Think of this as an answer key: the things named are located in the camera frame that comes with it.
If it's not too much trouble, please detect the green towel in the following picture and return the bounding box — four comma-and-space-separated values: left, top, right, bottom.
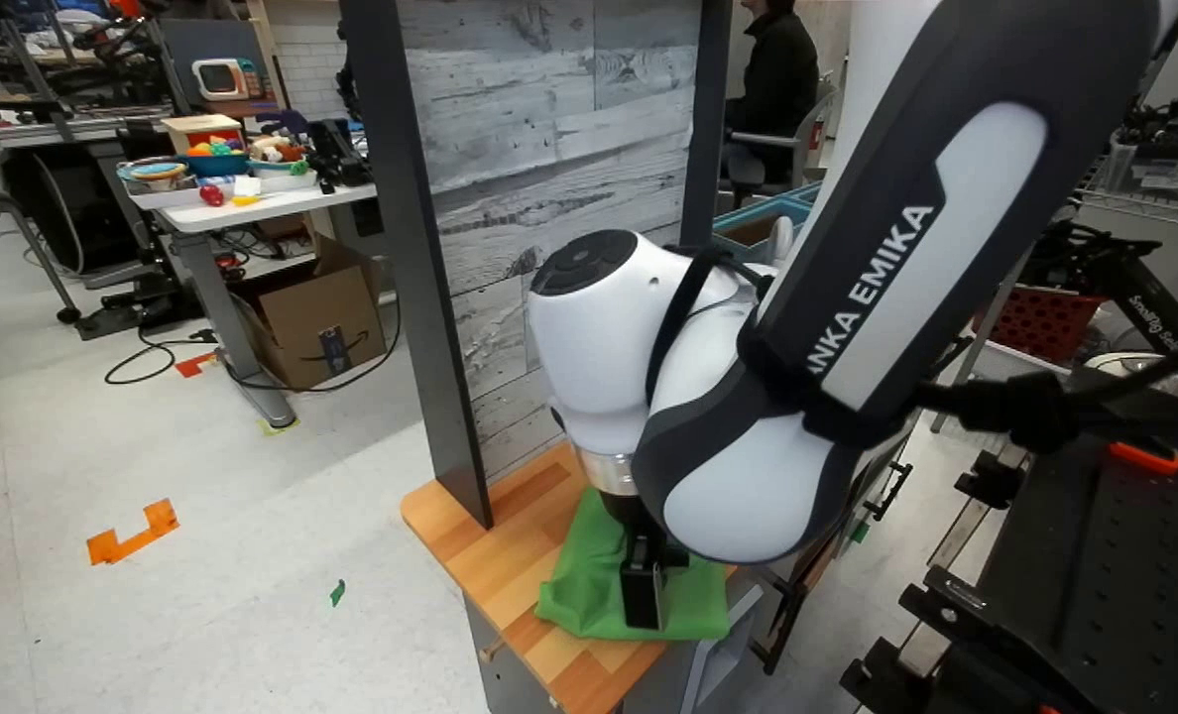
535, 487, 737, 646

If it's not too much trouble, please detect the black cabinet door handle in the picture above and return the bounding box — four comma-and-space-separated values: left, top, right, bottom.
750, 453, 915, 677

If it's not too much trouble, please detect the large black round spool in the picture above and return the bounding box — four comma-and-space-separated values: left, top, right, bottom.
5, 141, 130, 277

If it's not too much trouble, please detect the grey sink faucet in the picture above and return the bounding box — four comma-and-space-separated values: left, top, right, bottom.
770, 216, 800, 272

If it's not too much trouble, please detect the black floor cable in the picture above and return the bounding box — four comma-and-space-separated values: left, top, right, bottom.
100, 326, 224, 393

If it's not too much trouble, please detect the slim black frame post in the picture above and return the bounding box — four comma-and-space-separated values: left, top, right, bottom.
675, 0, 737, 260

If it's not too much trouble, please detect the white desk with grey leg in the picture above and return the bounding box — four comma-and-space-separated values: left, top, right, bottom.
122, 166, 384, 434

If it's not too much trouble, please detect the large blue storage bin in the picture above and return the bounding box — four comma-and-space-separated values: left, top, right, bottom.
711, 186, 816, 260

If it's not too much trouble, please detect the grey office chair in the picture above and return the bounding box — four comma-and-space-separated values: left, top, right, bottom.
721, 84, 841, 205

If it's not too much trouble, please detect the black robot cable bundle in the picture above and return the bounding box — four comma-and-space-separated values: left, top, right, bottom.
909, 315, 1178, 461

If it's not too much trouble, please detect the person in black clothes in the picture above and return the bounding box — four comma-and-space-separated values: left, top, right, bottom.
721, 0, 827, 190

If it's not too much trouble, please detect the wooden toy box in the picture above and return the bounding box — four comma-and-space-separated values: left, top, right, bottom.
161, 112, 247, 162

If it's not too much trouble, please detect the black cart frame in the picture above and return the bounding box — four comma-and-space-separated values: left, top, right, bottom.
836, 364, 1178, 714

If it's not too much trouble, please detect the small orange floor tape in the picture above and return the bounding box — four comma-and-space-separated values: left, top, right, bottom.
170, 351, 227, 385

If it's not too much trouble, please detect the red mesh crate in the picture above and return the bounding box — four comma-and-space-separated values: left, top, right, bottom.
984, 282, 1105, 368

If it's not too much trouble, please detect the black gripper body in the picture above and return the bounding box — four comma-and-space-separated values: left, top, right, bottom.
621, 498, 695, 585

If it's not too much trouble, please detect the wide black frame post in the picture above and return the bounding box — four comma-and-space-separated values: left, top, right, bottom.
336, 0, 495, 532

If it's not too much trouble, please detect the white orange toy screen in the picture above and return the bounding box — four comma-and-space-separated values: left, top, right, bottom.
186, 55, 258, 109

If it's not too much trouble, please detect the grey wood pattern backdrop panel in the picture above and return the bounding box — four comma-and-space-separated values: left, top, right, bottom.
396, 0, 708, 487

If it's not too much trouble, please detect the open cardboard box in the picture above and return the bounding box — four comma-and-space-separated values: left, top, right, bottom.
229, 240, 393, 393

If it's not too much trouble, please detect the wooden top kitchen cabinet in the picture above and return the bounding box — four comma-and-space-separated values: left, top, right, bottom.
400, 441, 922, 714

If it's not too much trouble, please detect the orange floor tape bracket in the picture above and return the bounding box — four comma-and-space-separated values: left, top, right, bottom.
85, 498, 182, 572

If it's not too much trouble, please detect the black device on desk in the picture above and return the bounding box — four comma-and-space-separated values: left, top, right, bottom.
301, 117, 376, 196

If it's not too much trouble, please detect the black tripod stand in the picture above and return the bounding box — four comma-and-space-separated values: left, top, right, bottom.
1016, 211, 1178, 379

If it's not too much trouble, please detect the orange cart handle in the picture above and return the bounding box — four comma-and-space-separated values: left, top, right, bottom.
1106, 435, 1178, 480

